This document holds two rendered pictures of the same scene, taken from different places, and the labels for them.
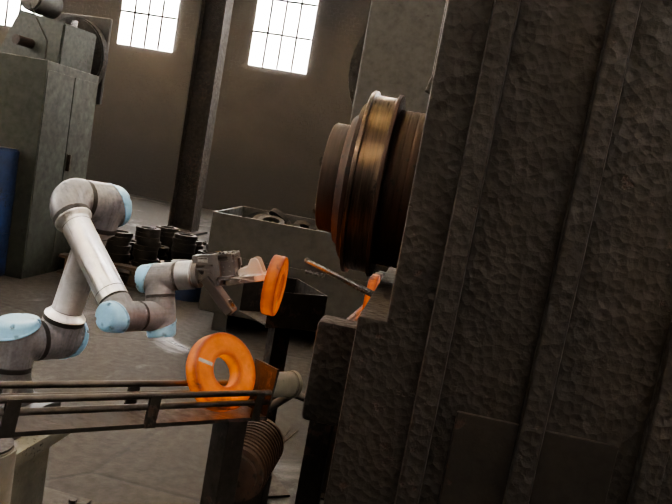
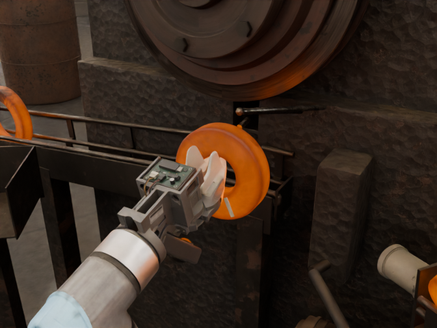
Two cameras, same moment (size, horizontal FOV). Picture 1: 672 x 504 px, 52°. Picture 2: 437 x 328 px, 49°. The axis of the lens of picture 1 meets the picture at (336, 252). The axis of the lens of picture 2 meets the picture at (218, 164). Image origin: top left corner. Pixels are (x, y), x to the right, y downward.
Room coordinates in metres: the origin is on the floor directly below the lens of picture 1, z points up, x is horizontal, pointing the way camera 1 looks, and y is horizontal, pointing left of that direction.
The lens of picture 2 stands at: (1.46, 0.76, 1.17)
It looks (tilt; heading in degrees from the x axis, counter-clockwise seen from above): 26 degrees down; 293
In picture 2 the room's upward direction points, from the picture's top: straight up
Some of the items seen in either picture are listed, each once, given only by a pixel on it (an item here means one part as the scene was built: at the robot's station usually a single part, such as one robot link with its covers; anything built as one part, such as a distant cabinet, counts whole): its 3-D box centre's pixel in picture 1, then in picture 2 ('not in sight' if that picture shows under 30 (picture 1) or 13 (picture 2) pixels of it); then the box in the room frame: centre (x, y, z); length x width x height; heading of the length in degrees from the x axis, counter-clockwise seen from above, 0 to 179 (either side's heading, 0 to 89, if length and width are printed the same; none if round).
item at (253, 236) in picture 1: (293, 271); not in sight; (4.60, 0.26, 0.39); 1.03 x 0.83 x 0.79; 87
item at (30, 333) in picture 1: (16, 339); not in sight; (1.82, 0.82, 0.53); 0.13 x 0.12 x 0.14; 148
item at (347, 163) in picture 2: (334, 370); (340, 214); (1.55, -0.04, 0.68); 0.11 x 0.08 x 0.24; 83
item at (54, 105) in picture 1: (35, 167); not in sight; (5.02, 2.27, 0.75); 0.70 x 0.48 x 1.50; 173
